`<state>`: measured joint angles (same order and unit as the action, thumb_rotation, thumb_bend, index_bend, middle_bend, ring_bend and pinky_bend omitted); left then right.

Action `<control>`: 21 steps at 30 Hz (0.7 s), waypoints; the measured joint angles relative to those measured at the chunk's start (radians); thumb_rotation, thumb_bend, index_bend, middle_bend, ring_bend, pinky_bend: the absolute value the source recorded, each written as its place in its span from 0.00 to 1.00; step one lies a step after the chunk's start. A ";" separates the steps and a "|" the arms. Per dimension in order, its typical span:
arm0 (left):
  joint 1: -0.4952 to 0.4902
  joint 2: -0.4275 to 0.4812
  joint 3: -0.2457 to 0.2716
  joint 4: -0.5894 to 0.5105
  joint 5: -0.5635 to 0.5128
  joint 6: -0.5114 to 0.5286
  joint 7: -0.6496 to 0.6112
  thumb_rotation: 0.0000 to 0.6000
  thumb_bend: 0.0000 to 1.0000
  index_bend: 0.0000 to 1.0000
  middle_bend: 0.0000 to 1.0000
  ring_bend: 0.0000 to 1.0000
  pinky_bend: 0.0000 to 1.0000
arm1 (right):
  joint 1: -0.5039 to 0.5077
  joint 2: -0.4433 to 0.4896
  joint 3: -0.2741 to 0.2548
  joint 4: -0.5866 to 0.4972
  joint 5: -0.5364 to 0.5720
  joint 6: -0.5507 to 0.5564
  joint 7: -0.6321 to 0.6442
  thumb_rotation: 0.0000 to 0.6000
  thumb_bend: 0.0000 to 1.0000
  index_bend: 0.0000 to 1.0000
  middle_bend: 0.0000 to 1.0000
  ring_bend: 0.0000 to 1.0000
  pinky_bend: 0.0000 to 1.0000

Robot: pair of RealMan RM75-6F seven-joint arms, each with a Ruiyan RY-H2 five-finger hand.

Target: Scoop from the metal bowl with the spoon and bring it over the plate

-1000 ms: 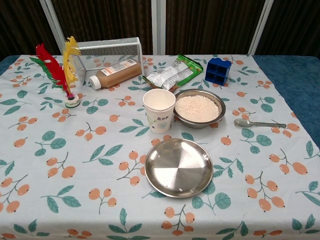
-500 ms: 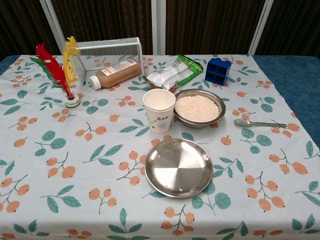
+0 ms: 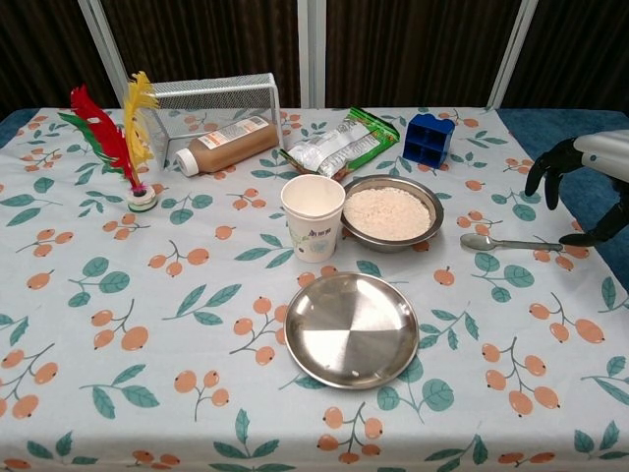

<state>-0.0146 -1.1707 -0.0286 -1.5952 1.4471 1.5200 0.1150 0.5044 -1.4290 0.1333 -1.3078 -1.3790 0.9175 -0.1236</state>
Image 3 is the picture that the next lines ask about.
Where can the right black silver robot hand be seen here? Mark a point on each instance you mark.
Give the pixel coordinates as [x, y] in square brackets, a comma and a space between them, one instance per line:
[597, 152]

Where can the metal spoon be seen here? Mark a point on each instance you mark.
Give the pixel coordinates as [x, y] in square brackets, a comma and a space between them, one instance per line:
[474, 241]

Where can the metal bowl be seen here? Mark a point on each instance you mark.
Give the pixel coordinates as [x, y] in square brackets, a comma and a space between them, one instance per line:
[432, 196]

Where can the white paper cup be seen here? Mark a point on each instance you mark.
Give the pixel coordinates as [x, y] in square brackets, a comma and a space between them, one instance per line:
[314, 236]

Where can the blue plastic building block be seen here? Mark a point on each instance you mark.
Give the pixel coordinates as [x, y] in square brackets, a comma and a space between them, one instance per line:
[427, 140]

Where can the dark brown curtain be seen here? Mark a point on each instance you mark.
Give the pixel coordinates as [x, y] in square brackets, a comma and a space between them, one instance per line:
[408, 49]

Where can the green silver snack bag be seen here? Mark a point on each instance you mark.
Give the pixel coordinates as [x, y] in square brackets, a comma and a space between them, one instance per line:
[339, 145]

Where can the round metal plate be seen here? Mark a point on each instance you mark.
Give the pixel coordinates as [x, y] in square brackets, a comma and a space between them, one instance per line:
[351, 332]

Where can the brown liquid bottle white cap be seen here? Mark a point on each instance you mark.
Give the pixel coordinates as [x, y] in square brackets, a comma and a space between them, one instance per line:
[231, 145]

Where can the floral fruit print tablecloth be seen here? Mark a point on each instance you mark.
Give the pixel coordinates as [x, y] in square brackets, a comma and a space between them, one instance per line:
[147, 319]

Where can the feather shuttlecock red yellow green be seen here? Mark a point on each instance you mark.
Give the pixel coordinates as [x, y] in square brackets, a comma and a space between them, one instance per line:
[110, 140]

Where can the white frame post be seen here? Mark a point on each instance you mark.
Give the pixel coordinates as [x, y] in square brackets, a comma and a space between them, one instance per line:
[511, 49]
[311, 54]
[100, 54]

